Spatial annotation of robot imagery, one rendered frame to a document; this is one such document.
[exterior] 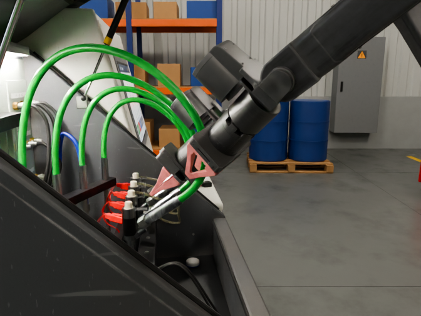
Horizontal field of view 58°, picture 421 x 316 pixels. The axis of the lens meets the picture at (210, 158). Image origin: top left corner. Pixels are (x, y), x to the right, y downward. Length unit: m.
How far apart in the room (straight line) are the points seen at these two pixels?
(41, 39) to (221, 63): 0.72
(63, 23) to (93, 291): 0.82
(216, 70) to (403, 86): 7.63
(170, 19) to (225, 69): 5.50
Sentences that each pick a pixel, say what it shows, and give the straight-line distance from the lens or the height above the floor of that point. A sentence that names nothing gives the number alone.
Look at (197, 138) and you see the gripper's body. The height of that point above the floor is 1.28.
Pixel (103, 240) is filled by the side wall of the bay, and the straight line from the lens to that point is 0.46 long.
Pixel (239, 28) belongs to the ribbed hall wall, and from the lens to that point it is 7.30.
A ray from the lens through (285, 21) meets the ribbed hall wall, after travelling 7.42.
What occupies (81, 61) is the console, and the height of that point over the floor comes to 1.41.
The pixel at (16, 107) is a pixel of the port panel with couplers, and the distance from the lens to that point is 1.01.
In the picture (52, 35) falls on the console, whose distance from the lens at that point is 1.15.
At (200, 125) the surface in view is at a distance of 0.62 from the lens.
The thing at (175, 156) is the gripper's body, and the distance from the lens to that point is 0.74.
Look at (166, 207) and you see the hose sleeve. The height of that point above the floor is 1.14.
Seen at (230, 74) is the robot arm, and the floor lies 1.37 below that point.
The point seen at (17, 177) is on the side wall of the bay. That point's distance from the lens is 0.45.
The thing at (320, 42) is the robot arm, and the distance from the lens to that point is 0.46.
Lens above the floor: 1.37
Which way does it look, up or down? 12 degrees down
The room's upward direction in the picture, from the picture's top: straight up
